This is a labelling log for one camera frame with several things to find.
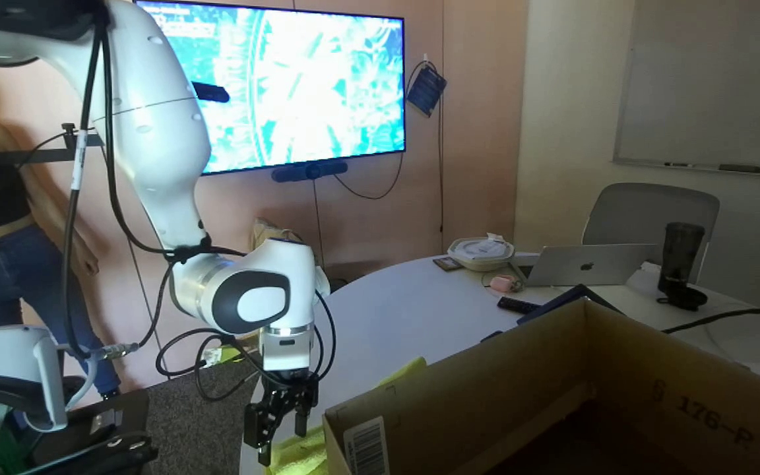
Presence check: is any small dark flat item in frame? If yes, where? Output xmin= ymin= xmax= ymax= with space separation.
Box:
xmin=431 ymin=253 xmax=467 ymax=274

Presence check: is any black equipment stand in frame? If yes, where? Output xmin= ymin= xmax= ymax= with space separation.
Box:
xmin=21 ymin=392 xmax=162 ymax=475

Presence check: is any person in jeans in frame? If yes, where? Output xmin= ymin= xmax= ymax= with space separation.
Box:
xmin=0 ymin=87 xmax=124 ymax=401

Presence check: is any wall mounted TV screen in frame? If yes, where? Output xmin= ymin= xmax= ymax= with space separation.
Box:
xmin=138 ymin=0 xmax=409 ymax=176

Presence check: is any black remote control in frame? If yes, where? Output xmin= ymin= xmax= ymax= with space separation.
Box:
xmin=493 ymin=294 xmax=546 ymax=320

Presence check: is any white bowl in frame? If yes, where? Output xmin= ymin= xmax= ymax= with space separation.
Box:
xmin=446 ymin=229 xmax=520 ymax=274

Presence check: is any yellow-green cloth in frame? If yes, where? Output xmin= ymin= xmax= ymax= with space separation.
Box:
xmin=265 ymin=353 xmax=434 ymax=475

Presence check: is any black tumbler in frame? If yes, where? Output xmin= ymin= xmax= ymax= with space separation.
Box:
xmin=658 ymin=220 xmax=710 ymax=298

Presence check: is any silver laptop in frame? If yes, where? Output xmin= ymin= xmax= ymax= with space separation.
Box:
xmin=517 ymin=241 xmax=660 ymax=290

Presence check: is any brown cardboard box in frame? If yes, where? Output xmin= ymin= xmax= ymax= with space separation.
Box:
xmin=322 ymin=295 xmax=760 ymax=475

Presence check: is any wall whiteboard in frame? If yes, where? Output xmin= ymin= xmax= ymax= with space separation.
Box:
xmin=613 ymin=0 xmax=760 ymax=183

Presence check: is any black bar under TV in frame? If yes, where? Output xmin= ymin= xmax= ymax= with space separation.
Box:
xmin=269 ymin=158 xmax=352 ymax=186

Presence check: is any black table cable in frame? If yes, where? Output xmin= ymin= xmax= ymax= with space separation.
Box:
xmin=660 ymin=304 xmax=760 ymax=339

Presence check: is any large grey chair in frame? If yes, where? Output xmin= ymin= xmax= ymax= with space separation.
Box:
xmin=581 ymin=180 xmax=723 ymax=266

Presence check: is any black wall device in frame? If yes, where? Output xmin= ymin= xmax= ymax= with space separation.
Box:
xmin=406 ymin=60 xmax=453 ymax=118

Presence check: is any black clamp bar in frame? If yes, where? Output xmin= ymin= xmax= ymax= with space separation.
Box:
xmin=0 ymin=122 xmax=106 ymax=172

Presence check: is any black hanging wall cable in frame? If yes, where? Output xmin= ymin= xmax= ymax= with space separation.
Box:
xmin=334 ymin=151 xmax=409 ymax=203

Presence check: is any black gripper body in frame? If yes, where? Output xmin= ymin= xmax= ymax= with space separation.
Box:
xmin=257 ymin=364 xmax=322 ymax=407

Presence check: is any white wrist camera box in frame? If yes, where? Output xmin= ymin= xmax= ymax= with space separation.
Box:
xmin=260 ymin=323 xmax=319 ymax=374

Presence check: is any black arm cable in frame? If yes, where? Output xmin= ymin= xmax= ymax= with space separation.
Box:
xmin=62 ymin=17 xmax=340 ymax=407

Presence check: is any black camera on pole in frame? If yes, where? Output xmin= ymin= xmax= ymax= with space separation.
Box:
xmin=191 ymin=80 xmax=233 ymax=105

